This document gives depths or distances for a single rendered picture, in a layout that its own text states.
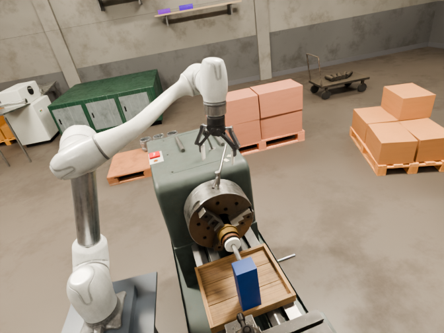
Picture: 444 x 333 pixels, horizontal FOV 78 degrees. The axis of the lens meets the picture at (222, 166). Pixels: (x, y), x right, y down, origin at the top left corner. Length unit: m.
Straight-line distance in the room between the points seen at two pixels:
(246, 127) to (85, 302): 3.02
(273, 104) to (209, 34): 3.91
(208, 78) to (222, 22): 6.41
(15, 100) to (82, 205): 5.27
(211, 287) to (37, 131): 5.71
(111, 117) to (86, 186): 4.61
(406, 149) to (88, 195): 3.09
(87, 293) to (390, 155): 3.09
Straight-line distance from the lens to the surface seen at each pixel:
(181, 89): 1.18
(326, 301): 2.33
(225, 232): 1.18
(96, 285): 1.34
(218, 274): 1.35
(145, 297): 1.57
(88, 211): 1.33
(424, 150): 3.63
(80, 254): 1.45
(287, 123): 4.06
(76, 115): 5.98
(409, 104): 3.93
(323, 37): 8.30
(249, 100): 3.73
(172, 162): 1.49
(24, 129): 6.69
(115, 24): 7.44
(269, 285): 1.30
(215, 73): 1.04
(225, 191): 1.21
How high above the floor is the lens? 1.94
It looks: 31 degrees down
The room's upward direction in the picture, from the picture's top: 10 degrees counter-clockwise
